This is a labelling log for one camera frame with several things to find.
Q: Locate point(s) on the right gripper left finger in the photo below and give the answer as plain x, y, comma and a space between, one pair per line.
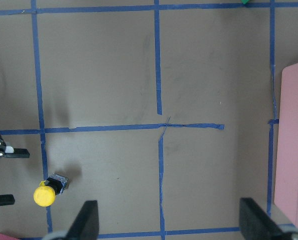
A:
86, 223

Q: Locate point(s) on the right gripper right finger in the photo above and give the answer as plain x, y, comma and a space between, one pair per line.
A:
255, 224

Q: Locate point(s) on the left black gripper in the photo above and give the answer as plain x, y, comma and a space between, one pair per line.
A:
10, 152

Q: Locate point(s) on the yellow push button switch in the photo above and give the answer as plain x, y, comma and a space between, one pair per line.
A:
45, 194

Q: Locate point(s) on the pink cube centre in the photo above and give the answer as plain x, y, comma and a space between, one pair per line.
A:
7, 237

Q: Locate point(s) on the pink plastic bin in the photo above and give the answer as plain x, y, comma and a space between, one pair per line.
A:
286, 175

